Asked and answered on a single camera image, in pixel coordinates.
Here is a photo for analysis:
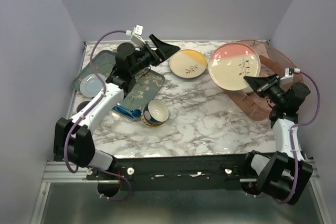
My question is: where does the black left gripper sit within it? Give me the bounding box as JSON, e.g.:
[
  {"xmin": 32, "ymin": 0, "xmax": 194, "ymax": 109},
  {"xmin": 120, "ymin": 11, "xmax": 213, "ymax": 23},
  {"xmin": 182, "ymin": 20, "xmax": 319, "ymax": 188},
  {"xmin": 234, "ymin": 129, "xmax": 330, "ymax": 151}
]
[{"xmin": 130, "ymin": 35, "xmax": 181, "ymax": 76}]

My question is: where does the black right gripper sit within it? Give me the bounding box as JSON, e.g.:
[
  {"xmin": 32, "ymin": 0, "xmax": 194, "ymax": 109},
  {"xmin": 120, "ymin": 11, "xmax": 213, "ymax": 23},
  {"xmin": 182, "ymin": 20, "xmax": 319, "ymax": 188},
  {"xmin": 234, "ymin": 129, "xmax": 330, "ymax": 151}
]
[{"xmin": 245, "ymin": 73, "xmax": 286, "ymax": 106}]

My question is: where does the yellow and cream plate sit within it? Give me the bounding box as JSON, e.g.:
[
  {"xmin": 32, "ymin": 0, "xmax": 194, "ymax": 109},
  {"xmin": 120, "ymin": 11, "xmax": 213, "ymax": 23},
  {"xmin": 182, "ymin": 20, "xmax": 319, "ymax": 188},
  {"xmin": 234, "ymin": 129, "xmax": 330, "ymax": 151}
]
[{"xmin": 169, "ymin": 49, "xmax": 207, "ymax": 79}]

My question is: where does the pink and cream plate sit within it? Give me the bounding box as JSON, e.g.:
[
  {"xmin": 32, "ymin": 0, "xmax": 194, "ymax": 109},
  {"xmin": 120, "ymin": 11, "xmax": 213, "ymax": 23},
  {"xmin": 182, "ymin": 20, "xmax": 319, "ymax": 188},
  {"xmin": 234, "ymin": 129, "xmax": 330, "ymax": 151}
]
[{"xmin": 208, "ymin": 42, "xmax": 261, "ymax": 91}]

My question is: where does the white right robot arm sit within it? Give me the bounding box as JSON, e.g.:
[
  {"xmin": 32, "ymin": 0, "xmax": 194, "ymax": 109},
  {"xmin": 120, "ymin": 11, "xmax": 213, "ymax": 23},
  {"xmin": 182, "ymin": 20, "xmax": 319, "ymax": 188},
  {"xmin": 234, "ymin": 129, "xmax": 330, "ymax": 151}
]
[{"xmin": 241, "ymin": 74, "xmax": 313, "ymax": 205}]

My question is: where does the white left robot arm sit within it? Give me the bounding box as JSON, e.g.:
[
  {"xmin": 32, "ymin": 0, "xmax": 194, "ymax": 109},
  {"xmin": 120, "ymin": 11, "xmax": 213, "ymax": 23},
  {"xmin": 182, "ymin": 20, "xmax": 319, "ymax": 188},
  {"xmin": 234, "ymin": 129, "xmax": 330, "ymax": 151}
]
[{"xmin": 54, "ymin": 35, "xmax": 180, "ymax": 179}]

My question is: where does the transparent pink plastic bin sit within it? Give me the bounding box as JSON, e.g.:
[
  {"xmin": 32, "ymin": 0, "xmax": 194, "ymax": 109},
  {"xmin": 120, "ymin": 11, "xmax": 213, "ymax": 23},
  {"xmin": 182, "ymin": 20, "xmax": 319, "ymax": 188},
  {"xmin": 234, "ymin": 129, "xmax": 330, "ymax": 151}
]
[{"xmin": 224, "ymin": 40, "xmax": 296, "ymax": 121}]

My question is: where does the floral teal tray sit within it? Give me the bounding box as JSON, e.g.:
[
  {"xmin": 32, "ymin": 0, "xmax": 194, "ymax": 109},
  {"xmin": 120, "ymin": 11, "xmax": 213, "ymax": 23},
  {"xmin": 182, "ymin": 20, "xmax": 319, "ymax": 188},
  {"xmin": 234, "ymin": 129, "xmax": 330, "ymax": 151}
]
[{"xmin": 72, "ymin": 49, "xmax": 166, "ymax": 121}]

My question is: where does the patterned ceramic bowl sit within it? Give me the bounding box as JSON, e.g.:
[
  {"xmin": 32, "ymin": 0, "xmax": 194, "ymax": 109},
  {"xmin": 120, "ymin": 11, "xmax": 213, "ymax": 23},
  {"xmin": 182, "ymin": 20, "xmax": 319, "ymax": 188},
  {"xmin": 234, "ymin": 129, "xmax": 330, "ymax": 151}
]
[{"xmin": 141, "ymin": 99, "xmax": 170, "ymax": 127}]

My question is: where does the blue spoon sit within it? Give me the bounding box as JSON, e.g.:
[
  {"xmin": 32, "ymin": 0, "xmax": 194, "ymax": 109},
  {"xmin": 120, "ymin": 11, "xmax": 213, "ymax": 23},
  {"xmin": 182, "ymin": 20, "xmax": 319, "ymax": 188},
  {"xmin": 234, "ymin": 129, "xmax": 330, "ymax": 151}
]
[{"xmin": 113, "ymin": 105, "xmax": 141, "ymax": 121}]

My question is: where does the light blue saucer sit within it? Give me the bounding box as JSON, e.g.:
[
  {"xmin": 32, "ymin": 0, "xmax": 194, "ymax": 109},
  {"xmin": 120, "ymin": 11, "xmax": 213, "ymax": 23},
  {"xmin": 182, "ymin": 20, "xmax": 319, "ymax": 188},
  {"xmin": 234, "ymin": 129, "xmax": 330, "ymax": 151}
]
[{"xmin": 80, "ymin": 73, "xmax": 103, "ymax": 98}]

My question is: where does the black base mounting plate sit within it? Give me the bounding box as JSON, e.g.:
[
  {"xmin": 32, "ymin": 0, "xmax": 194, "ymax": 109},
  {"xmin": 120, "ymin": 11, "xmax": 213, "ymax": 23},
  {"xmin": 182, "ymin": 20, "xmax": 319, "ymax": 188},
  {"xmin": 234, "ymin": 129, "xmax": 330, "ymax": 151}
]
[{"xmin": 87, "ymin": 154, "xmax": 257, "ymax": 191}]

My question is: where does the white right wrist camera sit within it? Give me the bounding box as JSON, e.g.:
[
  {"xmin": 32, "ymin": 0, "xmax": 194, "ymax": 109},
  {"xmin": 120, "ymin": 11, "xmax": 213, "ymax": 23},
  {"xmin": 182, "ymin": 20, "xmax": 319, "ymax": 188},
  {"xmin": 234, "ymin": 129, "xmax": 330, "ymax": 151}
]
[{"xmin": 280, "ymin": 68, "xmax": 300, "ymax": 85}]

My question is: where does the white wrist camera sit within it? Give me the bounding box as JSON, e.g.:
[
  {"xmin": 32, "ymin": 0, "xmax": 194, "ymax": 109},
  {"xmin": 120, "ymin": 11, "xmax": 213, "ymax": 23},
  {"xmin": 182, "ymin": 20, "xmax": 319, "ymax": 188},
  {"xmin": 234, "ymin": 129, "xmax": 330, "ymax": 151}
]
[
  {"xmin": 125, "ymin": 25, "xmax": 145, "ymax": 48},
  {"xmin": 280, "ymin": 68, "xmax": 300, "ymax": 85}
]

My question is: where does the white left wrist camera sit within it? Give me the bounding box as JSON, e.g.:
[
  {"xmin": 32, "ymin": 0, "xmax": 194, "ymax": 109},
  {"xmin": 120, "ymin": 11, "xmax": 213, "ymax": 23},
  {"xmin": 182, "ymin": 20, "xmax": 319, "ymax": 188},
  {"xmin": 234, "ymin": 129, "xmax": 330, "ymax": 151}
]
[{"xmin": 125, "ymin": 25, "xmax": 145, "ymax": 48}]

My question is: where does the aluminium frame rail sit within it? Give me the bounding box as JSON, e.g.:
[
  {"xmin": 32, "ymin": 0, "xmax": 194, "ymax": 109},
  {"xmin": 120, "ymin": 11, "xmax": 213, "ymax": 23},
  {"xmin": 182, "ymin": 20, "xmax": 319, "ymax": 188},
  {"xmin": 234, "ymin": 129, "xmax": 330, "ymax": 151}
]
[{"xmin": 41, "ymin": 158, "xmax": 320, "ymax": 183}]

